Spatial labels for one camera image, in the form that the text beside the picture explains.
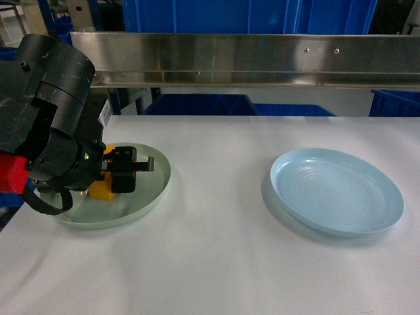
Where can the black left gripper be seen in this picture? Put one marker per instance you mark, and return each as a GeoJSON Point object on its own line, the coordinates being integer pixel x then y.
{"type": "Point", "coordinates": [88, 165]}

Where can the yellow toy block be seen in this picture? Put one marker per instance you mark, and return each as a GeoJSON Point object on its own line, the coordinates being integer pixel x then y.
{"type": "Point", "coordinates": [102, 189]}

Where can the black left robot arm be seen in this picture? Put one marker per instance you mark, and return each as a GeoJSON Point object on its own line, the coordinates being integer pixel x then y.
{"type": "Point", "coordinates": [51, 134]}

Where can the light green plate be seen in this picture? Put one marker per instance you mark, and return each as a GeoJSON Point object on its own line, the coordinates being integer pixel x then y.
{"type": "Point", "coordinates": [89, 213]}

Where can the blue bin lower left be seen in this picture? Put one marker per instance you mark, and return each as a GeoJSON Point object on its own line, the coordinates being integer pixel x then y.
{"type": "Point", "coordinates": [202, 105]}

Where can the blue bin lower middle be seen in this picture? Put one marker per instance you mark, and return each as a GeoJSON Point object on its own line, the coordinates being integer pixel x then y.
{"type": "Point", "coordinates": [306, 110]}

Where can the light blue plate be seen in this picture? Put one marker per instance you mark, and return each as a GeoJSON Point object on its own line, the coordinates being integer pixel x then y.
{"type": "Point", "coordinates": [335, 193]}

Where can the large blue bin upper left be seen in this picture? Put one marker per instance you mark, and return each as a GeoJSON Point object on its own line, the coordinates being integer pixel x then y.
{"type": "Point", "coordinates": [249, 17]}

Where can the blue bin lower right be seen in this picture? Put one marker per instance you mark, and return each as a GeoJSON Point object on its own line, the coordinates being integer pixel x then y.
{"type": "Point", "coordinates": [390, 103]}

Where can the stainless steel shelf rail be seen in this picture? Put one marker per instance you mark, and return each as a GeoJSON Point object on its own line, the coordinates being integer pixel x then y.
{"type": "Point", "coordinates": [239, 60]}

